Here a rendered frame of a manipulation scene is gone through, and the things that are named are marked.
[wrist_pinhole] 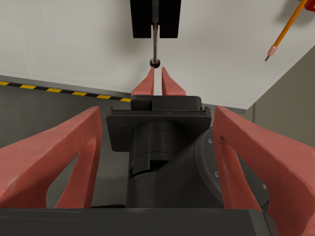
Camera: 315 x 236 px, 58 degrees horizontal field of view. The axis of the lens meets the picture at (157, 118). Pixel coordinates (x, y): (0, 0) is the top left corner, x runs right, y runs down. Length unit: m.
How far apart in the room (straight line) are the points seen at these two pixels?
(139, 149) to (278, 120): 1.48
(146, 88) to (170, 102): 0.03
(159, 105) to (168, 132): 0.03
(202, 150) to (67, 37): 0.29
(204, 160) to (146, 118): 0.12
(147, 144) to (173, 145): 0.02
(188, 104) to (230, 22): 0.16
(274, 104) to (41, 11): 1.43
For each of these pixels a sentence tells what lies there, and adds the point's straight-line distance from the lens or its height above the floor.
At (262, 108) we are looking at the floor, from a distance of 1.64.
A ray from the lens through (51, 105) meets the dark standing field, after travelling 1.40.
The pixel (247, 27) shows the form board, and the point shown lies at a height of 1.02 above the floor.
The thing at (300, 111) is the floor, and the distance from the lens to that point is 1.78.
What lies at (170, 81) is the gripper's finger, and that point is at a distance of 0.31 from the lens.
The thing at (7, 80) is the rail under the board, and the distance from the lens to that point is 0.53.
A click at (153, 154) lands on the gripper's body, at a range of 0.25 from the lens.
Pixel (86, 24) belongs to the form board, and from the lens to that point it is 0.40.
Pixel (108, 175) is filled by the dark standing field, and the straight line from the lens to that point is 1.46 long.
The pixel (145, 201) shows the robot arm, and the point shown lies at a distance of 0.23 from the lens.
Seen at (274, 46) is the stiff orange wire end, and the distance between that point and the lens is 0.29.
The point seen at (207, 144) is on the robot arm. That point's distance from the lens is 0.18.
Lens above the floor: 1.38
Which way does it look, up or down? 75 degrees down
